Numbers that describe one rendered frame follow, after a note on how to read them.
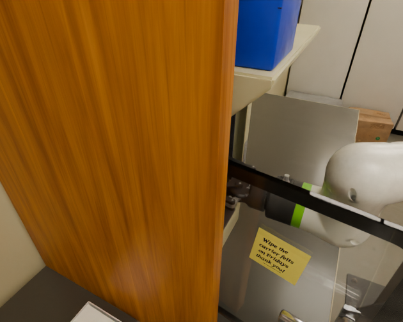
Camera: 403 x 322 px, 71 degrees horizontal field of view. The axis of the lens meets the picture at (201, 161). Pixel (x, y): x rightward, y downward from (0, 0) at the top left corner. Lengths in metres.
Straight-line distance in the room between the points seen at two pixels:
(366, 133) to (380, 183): 2.91
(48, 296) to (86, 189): 0.43
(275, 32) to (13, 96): 0.35
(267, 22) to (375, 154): 0.27
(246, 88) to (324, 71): 3.24
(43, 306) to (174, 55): 0.71
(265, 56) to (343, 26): 3.13
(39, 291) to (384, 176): 0.79
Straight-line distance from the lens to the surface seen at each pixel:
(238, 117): 0.71
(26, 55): 0.41
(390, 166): 0.49
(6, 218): 0.81
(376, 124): 3.35
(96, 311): 0.74
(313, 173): 1.17
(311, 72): 3.57
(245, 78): 0.32
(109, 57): 0.30
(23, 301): 0.87
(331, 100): 3.52
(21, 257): 0.89
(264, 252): 0.45
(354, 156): 0.48
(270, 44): 0.32
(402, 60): 3.52
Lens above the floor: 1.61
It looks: 36 degrees down
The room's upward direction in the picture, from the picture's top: straight up
